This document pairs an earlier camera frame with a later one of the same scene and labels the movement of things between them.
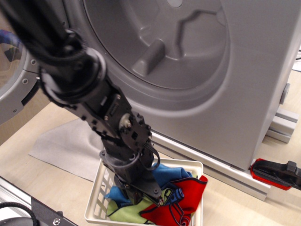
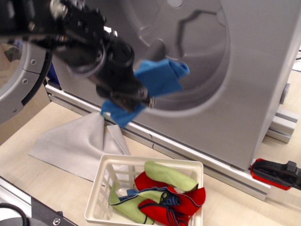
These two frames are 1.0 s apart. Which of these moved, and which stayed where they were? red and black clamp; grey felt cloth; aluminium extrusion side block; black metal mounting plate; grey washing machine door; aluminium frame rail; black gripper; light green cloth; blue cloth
Moved: black gripper; blue cloth; light green cloth
Stayed: grey washing machine door; black metal mounting plate; aluminium frame rail; grey felt cloth; red and black clamp; aluminium extrusion side block
